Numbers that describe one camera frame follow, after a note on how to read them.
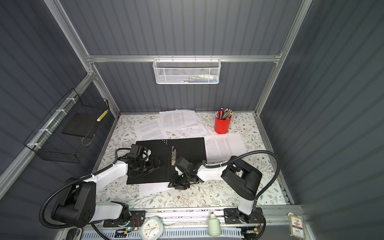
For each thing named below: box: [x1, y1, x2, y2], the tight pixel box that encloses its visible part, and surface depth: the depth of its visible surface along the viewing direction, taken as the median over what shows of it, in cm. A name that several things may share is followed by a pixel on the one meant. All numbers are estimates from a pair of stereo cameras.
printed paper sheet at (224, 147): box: [203, 132, 247, 162], surface depth 104 cm
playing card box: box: [288, 212, 306, 240], surface depth 72 cm
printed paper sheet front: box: [139, 182, 172, 197], surface depth 86 cm
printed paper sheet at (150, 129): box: [133, 117, 169, 142], surface depth 113 cm
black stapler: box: [66, 228, 77, 240], surface depth 67 cm
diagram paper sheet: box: [178, 123, 212, 138], surface depth 111 cm
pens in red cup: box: [215, 107, 234, 120], surface depth 104 cm
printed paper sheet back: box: [159, 109, 198, 131], surface depth 118 cm
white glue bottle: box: [208, 211, 222, 237], surface depth 67 cm
